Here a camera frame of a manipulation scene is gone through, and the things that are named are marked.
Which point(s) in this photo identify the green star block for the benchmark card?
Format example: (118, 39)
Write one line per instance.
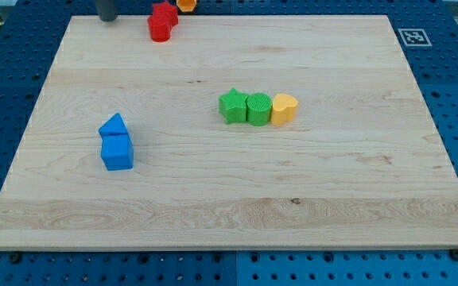
(232, 106)

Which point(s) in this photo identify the light wooden board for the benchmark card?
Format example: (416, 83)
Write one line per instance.
(361, 167)

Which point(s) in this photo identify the green cylinder block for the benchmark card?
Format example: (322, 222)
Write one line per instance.
(258, 109)

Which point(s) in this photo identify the red star block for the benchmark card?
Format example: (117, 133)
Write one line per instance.
(166, 10)

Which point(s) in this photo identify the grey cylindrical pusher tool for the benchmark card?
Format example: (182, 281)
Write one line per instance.
(106, 9)

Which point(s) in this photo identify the blue cube block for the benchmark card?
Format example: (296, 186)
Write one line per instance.
(117, 152)

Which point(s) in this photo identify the yellow heart block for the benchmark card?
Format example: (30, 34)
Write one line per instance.
(284, 109)

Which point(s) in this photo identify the blue triangle block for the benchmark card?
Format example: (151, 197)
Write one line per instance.
(114, 126)

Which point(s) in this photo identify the orange hexagon block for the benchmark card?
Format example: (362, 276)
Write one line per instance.
(186, 6)

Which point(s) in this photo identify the red round block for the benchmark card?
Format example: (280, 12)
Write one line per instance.
(159, 27)

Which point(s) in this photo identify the white fiducial marker tag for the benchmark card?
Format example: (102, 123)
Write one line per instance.
(413, 37)

